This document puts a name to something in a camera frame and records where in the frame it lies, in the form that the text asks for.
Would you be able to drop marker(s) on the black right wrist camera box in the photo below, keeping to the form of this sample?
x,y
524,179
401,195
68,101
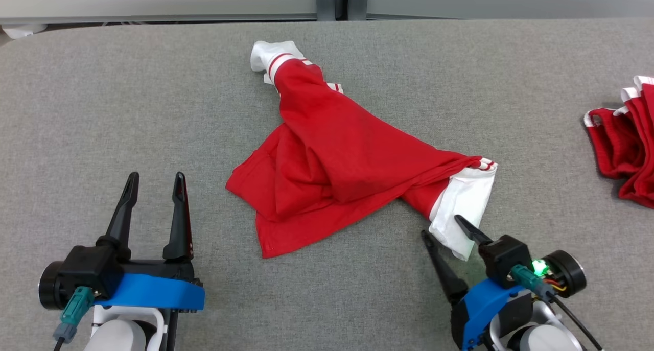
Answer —
x,y
503,256

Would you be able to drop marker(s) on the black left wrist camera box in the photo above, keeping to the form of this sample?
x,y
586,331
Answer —
x,y
89,269

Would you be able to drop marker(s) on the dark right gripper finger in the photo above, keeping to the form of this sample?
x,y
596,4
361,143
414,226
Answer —
x,y
445,274
472,231

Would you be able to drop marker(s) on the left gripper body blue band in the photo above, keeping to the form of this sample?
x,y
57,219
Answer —
x,y
153,292

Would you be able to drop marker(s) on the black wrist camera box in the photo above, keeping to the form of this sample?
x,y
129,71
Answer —
x,y
503,256
89,269

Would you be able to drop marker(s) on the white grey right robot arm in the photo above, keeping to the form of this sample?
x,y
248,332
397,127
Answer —
x,y
541,341

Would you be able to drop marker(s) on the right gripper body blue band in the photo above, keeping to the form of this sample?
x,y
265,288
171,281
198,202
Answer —
x,y
480,310

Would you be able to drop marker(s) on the red Bulls 23 shorts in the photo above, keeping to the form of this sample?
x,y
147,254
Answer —
x,y
633,151

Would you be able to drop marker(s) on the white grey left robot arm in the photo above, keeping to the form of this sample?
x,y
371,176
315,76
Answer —
x,y
117,338

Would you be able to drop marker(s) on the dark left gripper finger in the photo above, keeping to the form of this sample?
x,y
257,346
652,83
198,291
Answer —
x,y
181,223
126,213

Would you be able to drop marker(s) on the grey partition post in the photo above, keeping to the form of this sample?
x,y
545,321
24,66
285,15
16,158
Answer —
x,y
326,1
357,1

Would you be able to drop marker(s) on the red white Bulls jersey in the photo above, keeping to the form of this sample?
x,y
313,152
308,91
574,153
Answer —
x,y
332,157

